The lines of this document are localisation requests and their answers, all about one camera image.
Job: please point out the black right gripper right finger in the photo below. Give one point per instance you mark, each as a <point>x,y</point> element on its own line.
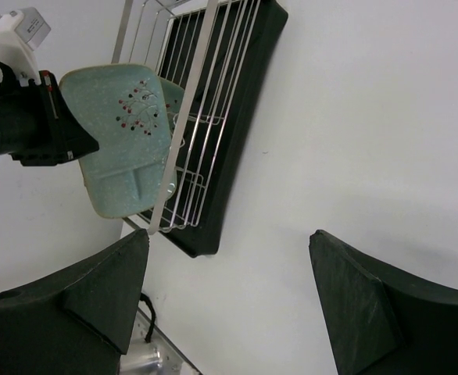
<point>381,319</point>

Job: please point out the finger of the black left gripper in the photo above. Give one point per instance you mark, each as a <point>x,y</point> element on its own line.
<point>67,139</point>

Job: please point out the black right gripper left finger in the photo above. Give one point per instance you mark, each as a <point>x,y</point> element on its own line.
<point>78,320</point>

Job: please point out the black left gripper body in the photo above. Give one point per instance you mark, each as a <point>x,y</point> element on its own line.
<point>27,119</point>

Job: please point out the light green plate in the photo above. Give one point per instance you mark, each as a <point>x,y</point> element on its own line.
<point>123,108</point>
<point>173,95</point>

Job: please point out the black drain tray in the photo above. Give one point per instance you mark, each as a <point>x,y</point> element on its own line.
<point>244,136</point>

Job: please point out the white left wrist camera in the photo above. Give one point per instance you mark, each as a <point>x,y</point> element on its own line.
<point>21,32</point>

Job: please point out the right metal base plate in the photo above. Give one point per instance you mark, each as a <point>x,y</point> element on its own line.
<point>160,356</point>

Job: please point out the white wire dish rack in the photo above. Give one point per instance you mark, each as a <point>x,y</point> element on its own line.
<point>202,47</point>

